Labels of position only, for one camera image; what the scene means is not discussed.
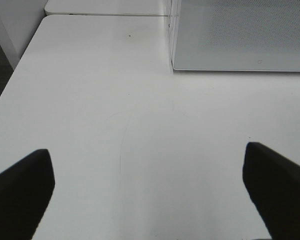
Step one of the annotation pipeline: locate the white microwave oven body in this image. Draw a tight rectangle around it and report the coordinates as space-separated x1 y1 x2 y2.
163 0 180 73

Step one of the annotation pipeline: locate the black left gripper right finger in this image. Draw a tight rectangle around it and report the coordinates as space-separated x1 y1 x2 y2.
242 142 300 240

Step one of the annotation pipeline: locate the white microwave door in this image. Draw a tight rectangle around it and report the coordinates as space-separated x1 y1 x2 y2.
172 0 300 72

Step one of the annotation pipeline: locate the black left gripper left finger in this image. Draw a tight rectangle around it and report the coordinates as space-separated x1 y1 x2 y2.
0 149 55 240

